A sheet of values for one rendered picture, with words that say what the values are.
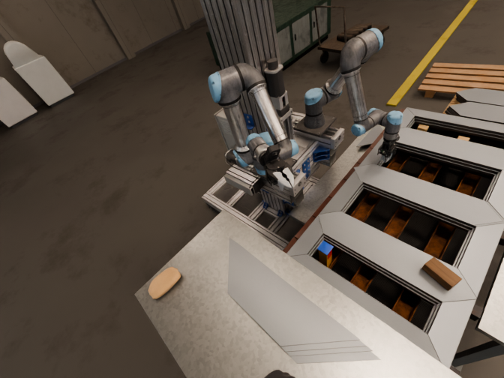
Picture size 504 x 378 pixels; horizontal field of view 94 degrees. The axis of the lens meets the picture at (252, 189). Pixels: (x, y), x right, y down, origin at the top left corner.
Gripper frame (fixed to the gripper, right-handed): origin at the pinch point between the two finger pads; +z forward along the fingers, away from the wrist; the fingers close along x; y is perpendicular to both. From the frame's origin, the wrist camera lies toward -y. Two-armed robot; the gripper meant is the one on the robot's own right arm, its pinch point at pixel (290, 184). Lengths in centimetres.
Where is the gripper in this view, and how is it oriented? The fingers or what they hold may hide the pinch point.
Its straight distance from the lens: 82.0
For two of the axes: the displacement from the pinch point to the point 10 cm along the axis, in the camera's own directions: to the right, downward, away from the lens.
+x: -9.2, 3.4, -2.0
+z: 3.8, 6.3, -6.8
